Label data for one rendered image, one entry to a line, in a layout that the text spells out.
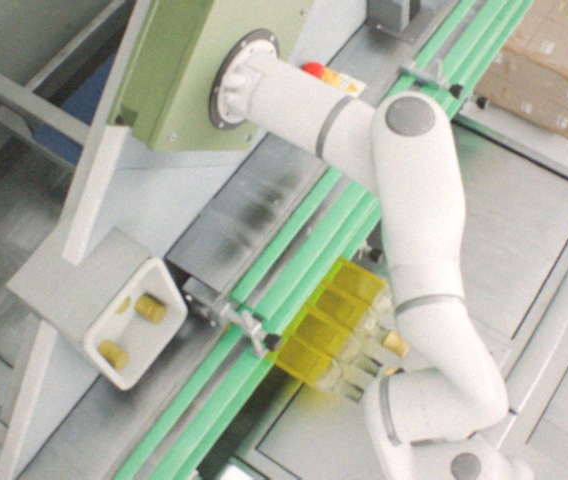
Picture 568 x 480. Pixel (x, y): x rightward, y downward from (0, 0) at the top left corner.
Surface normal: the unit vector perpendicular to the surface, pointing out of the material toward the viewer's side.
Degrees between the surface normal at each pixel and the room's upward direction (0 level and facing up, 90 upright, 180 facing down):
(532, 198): 90
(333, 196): 90
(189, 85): 1
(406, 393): 108
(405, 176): 96
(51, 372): 0
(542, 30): 99
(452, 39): 90
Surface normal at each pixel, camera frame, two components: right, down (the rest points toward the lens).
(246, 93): -0.47, 0.18
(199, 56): 0.81, 0.48
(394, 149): -0.38, -0.37
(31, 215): -0.10, -0.49
